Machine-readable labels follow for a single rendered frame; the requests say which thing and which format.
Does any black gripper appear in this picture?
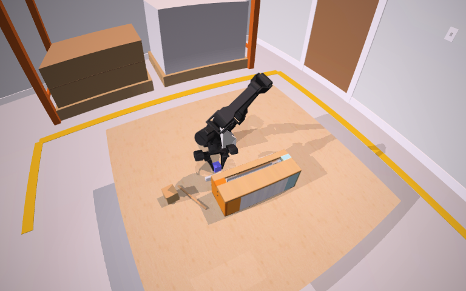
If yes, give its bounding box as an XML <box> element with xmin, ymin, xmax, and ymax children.
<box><xmin>194</xmin><ymin>137</ymin><xmax>238</xmax><ymax>171</ymax></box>

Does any blue block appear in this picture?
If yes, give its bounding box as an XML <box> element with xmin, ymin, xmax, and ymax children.
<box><xmin>212</xmin><ymin>161</ymin><xmax>221</xmax><ymax>173</ymax></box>

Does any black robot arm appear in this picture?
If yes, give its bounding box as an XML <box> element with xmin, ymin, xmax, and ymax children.
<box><xmin>195</xmin><ymin>73</ymin><xmax>273</xmax><ymax>147</ymax></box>

